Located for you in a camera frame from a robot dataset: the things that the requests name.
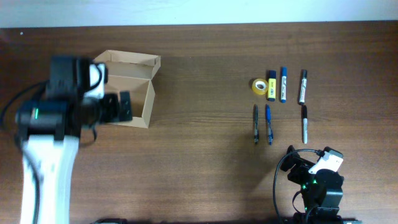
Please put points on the blue ballpoint pen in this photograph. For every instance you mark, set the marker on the blue ballpoint pen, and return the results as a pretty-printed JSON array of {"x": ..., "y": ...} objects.
[{"x": 269, "y": 127}]

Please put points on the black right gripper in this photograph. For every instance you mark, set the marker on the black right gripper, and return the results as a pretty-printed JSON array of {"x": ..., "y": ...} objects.
[{"x": 298, "y": 168}]

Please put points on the blue whiteboard marker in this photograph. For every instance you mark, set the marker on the blue whiteboard marker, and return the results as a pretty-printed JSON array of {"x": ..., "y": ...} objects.
[{"x": 283, "y": 88}]

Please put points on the black whiteboard marker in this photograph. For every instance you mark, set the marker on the black whiteboard marker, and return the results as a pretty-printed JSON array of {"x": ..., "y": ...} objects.
[{"x": 303, "y": 87}]

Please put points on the black ballpoint pen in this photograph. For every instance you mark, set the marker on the black ballpoint pen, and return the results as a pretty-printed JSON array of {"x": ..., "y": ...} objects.
[{"x": 255, "y": 124}]

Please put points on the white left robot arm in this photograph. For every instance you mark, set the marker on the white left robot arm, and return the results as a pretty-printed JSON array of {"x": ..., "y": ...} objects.
[{"x": 49, "y": 129}]

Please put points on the brown cardboard box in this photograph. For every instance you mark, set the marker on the brown cardboard box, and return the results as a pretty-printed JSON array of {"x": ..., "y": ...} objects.
[{"x": 132, "y": 72}]

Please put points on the yellow highlighter blue cap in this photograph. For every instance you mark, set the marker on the yellow highlighter blue cap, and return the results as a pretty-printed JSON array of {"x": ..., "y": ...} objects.
[{"x": 271, "y": 95}]

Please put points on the yellow tape roll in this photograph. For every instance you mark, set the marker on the yellow tape roll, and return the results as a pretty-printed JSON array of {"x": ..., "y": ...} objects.
[{"x": 260, "y": 86}]

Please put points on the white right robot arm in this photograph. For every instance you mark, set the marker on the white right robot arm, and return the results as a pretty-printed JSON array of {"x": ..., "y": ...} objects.
[{"x": 321, "y": 200}]

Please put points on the black permanent marker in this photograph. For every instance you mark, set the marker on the black permanent marker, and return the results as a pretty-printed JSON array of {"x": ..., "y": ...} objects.
[{"x": 305, "y": 123}]

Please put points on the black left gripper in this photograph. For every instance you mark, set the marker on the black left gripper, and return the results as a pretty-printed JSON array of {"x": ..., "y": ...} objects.
[{"x": 111, "y": 108}]

